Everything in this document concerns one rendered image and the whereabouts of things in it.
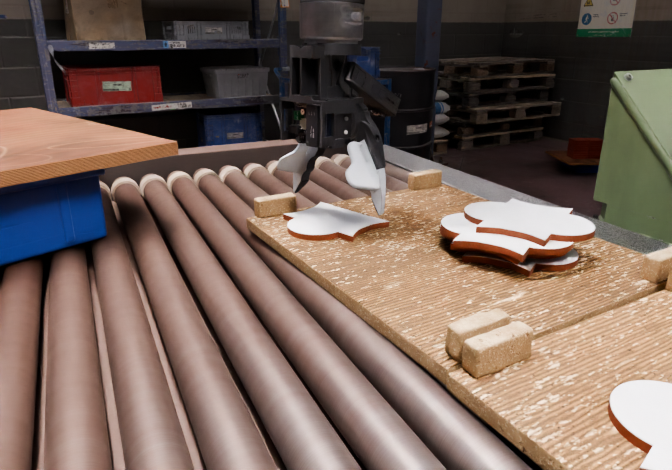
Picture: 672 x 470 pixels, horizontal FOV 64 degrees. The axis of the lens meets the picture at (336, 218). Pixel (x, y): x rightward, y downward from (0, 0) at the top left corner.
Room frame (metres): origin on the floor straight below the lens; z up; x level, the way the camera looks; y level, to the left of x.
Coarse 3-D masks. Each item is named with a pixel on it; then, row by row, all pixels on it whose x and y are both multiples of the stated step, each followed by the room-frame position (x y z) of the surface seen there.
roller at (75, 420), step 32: (64, 256) 0.61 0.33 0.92; (64, 288) 0.52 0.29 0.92; (64, 320) 0.45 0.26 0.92; (64, 352) 0.40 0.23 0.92; (96, 352) 0.42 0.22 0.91; (64, 384) 0.36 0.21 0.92; (96, 384) 0.37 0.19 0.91; (64, 416) 0.32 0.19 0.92; (96, 416) 0.33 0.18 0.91; (64, 448) 0.29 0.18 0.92; (96, 448) 0.29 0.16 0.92
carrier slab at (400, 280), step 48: (432, 192) 0.83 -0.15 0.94; (288, 240) 0.62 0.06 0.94; (336, 240) 0.62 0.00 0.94; (384, 240) 0.62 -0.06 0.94; (432, 240) 0.62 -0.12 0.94; (336, 288) 0.49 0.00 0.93; (384, 288) 0.49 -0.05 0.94; (432, 288) 0.49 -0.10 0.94; (480, 288) 0.49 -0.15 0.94; (528, 288) 0.49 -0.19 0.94; (576, 288) 0.49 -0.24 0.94; (624, 288) 0.49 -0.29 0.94; (384, 336) 0.42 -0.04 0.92; (432, 336) 0.40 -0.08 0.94
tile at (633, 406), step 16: (624, 384) 0.32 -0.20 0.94; (640, 384) 0.32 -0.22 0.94; (656, 384) 0.32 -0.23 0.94; (624, 400) 0.30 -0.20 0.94; (640, 400) 0.30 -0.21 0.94; (656, 400) 0.30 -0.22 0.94; (624, 416) 0.29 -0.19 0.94; (640, 416) 0.29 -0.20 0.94; (656, 416) 0.29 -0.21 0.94; (624, 432) 0.28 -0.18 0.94; (640, 432) 0.27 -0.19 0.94; (656, 432) 0.27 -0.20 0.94; (640, 448) 0.27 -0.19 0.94; (656, 448) 0.26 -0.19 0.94; (656, 464) 0.25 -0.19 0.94
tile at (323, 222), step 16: (320, 208) 0.72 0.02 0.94; (336, 208) 0.72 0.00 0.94; (288, 224) 0.65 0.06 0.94; (304, 224) 0.65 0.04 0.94; (320, 224) 0.65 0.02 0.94; (336, 224) 0.65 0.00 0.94; (352, 224) 0.65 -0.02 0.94; (368, 224) 0.65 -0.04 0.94; (384, 224) 0.66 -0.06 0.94; (352, 240) 0.61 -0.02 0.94
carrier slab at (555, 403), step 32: (608, 320) 0.43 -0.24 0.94; (640, 320) 0.43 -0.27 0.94; (544, 352) 0.37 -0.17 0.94; (576, 352) 0.37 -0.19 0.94; (608, 352) 0.37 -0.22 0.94; (640, 352) 0.37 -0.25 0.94; (448, 384) 0.34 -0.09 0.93; (480, 384) 0.33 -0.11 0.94; (512, 384) 0.33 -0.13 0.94; (544, 384) 0.33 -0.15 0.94; (576, 384) 0.33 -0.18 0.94; (608, 384) 0.33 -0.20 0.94; (480, 416) 0.31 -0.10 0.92; (512, 416) 0.30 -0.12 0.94; (544, 416) 0.30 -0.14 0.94; (576, 416) 0.30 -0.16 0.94; (608, 416) 0.30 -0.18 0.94; (544, 448) 0.27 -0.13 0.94; (576, 448) 0.27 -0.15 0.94; (608, 448) 0.27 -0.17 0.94
